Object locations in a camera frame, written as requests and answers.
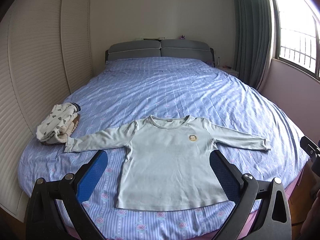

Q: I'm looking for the light green long-sleeve shirt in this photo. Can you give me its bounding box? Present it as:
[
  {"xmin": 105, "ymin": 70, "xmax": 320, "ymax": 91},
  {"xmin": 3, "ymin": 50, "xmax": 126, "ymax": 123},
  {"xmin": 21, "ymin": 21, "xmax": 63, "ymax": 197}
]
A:
[{"xmin": 65, "ymin": 116, "xmax": 270, "ymax": 211}]

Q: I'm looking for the person's right hand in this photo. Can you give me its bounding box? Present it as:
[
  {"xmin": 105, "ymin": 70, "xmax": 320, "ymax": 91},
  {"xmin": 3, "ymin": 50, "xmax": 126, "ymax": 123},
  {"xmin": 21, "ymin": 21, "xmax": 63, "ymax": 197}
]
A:
[{"xmin": 300, "ymin": 191, "xmax": 320, "ymax": 240}]

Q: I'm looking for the beige knitted folded garment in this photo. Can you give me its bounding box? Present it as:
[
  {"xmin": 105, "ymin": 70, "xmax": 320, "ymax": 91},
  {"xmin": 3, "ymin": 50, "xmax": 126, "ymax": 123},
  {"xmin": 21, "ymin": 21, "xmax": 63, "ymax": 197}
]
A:
[{"xmin": 43, "ymin": 118, "xmax": 79, "ymax": 145}]

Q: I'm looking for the brown folded garment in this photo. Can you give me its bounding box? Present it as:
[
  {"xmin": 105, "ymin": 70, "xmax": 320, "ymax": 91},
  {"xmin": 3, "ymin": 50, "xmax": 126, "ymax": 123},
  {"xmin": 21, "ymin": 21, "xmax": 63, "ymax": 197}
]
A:
[{"xmin": 36, "ymin": 113, "xmax": 80, "ymax": 145}]

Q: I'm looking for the white printed folded garment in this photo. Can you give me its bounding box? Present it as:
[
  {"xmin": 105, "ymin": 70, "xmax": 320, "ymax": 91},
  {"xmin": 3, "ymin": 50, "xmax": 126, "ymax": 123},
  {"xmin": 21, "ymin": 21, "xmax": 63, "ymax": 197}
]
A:
[{"xmin": 36, "ymin": 102, "xmax": 81, "ymax": 145}]

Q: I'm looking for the white nightstand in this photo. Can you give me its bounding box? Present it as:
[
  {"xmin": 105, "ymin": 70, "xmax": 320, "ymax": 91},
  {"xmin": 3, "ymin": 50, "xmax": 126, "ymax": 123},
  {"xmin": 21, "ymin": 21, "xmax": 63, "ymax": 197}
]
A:
[{"xmin": 219, "ymin": 67, "xmax": 239, "ymax": 78}]

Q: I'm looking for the window with metal bars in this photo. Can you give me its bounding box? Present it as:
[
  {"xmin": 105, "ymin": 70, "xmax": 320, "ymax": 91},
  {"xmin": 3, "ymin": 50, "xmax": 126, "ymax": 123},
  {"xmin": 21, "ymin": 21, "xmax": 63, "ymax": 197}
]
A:
[{"xmin": 273, "ymin": 0, "xmax": 319, "ymax": 80}]

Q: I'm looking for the white louvered wardrobe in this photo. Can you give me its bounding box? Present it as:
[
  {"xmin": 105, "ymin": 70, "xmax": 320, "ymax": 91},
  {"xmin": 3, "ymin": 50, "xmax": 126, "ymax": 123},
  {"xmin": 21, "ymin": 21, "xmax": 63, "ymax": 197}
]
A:
[{"xmin": 1, "ymin": 0, "xmax": 93, "ymax": 221}]

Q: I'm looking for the green curtain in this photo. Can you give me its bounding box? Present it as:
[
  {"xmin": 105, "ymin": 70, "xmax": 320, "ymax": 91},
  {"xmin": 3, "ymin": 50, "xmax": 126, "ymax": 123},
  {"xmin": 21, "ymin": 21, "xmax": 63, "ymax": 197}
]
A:
[{"xmin": 233, "ymin": 0, "xmax": 275, "ymax": 92}]

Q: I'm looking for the right grey headboard cushion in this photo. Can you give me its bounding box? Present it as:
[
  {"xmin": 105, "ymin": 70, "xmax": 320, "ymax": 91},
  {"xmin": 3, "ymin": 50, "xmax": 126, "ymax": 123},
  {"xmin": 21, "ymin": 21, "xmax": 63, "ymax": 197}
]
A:
[{"xmin": 161, "ymin": 39, "xmax": 214, "ymax": 62}]

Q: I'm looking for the grey headboard cushion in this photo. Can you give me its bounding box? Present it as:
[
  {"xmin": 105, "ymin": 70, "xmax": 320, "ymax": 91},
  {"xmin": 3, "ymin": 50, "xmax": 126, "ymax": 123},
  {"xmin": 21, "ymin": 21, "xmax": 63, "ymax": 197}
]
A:
[
  {"xmin": 161, "ymin": 39, "xmax": 214, "ymax": 62},
  {"xmin": 105, "ymin": 40, "xmax": 161, "ymax": 61}
]

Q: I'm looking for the left grey headboard cushion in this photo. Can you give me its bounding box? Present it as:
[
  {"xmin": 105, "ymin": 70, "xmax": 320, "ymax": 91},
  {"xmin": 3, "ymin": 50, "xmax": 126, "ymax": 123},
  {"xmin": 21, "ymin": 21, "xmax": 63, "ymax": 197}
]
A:
[{"xmin": 105, "ymin": 40, "xmax": 161, "ymax": 61}]

